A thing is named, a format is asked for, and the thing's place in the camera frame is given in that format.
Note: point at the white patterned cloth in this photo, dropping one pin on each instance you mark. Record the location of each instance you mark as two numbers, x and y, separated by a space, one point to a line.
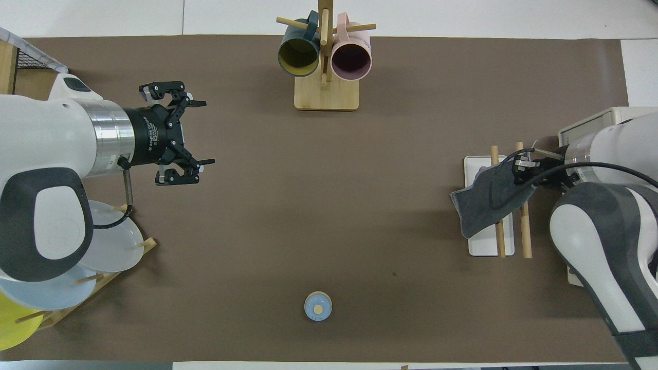
31 49

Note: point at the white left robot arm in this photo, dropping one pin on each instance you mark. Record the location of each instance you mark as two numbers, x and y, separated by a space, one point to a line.
36 133

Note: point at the white towel rack wooden bars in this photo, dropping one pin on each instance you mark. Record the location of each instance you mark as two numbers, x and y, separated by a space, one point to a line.
483 246

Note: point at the yellow plate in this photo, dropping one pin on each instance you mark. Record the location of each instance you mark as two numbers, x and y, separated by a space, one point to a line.
15 324

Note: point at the purple and grey towel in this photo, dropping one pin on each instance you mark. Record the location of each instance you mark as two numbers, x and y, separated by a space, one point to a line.
483 205

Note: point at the brown table mat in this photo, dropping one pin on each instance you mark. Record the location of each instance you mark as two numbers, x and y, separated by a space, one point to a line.
334 205

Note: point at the dark teal mug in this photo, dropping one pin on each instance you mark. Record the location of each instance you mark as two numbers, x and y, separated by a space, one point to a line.
298 54

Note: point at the frosted white plate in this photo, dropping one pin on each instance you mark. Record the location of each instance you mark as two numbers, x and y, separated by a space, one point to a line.
115 246

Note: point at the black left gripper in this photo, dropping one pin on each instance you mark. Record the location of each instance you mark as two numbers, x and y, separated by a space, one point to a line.
149 134

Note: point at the pink mug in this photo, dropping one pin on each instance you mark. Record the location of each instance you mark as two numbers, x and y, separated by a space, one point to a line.
351 59

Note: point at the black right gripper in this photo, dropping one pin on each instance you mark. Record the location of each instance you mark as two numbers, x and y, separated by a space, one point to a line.
555 172

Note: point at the wooden plate rack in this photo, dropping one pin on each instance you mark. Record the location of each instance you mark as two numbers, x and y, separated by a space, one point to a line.
103 280

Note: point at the wooden mug tree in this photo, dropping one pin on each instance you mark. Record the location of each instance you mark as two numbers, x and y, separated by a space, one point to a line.
326 95

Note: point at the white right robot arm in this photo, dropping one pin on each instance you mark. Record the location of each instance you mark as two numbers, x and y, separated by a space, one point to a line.
591 241

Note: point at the light blue plate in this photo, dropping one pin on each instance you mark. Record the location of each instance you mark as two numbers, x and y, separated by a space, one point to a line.
51 293

